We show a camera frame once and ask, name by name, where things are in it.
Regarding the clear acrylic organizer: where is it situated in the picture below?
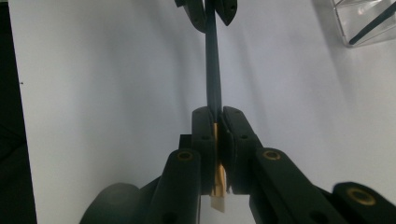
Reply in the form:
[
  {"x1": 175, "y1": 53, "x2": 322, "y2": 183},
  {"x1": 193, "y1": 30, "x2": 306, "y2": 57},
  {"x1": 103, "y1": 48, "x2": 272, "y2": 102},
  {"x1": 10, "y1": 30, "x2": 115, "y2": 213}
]
[{"x1": 330, "y1": 0, "x2": 396, "y2": 49}]

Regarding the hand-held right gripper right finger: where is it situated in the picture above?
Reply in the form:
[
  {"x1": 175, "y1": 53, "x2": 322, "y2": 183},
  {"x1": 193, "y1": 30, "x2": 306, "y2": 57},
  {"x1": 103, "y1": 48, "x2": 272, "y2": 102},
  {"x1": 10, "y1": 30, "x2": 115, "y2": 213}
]
[{"x1": 219, "y1": 105, "x2": 264, "y2": 196}]

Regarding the white table sheet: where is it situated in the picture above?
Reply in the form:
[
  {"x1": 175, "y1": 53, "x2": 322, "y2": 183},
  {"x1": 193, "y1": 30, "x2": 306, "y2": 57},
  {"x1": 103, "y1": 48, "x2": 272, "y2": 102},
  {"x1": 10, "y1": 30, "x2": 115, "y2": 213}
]
[{"x1": 7, "y1": 0, "x2": 396, "y2": 224}]

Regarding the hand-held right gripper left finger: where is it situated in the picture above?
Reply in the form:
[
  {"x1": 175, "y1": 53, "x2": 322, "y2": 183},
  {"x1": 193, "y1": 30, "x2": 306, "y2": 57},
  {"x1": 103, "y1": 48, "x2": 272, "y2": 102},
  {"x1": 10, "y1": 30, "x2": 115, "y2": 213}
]
[{"x1": 178, "y1": 105, "x2": 218, "y2": 196}]

